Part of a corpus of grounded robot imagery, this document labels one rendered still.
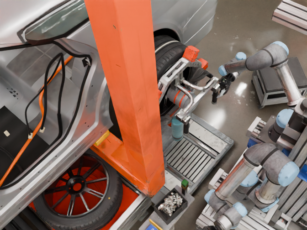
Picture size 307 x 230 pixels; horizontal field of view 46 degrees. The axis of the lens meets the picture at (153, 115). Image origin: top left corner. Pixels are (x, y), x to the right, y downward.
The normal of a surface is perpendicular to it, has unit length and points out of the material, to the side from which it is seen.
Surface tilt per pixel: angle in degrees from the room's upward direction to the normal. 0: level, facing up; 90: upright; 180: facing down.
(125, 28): 90
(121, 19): 90
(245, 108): 0
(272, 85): 0
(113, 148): 0
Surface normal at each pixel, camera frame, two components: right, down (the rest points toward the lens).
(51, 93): -0.18, -0.40
